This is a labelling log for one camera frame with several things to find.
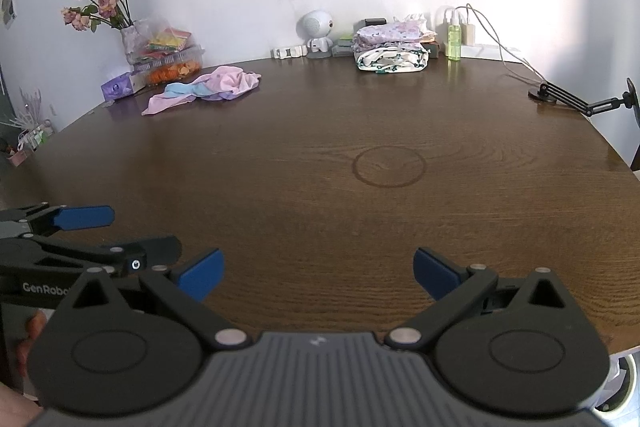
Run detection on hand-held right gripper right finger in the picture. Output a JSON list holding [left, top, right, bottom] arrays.
[[387, 248, 571, 350]]

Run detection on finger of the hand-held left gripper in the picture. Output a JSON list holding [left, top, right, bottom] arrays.
[[0, 204, 116, 239], [0, 234, 182, 281]]

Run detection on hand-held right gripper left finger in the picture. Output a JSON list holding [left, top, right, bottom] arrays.
[[70, 248, 253, 350]]

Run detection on pink floral dress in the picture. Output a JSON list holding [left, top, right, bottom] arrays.
[[352, 18, 436, 48]]

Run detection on person's left forearm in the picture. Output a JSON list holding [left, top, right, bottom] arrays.
[[0, 379, 46, 427]]

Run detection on person's left hand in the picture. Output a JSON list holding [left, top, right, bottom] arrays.
[[14, 309, 51, 380]]

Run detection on white twig decoration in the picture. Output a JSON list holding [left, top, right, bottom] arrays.
[[0, 87, 48, 132]]

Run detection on purple tissue box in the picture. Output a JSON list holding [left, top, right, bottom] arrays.
[[101, 72, 133, 102]]

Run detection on translucent flower vase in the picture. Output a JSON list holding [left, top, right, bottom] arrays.
[[120, 21, 151, 65]]

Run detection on pink and purple garment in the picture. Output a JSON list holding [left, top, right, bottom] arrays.
[[141, 66, 263, 116]]

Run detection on white round object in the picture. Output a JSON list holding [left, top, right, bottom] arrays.
[[590, 347, 640, 415]]

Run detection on folded white green-flowered cloth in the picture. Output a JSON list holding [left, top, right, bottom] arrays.
[[355, 42, 431, 72]]

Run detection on green spray bottle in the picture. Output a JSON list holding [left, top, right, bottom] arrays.
[[446, 21, 463, 62]]

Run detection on small white device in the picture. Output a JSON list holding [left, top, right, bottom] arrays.
[[271, 45, 308, 60]]

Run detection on stack of green boxes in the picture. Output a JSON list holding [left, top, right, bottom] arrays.
[[332, 34, 357, 58]]

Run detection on white robot toy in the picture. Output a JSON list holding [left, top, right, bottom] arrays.
[[298, 9, 335, 58]]

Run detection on white charging cables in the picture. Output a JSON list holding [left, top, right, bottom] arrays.
[[452, 3, 548, 85]]

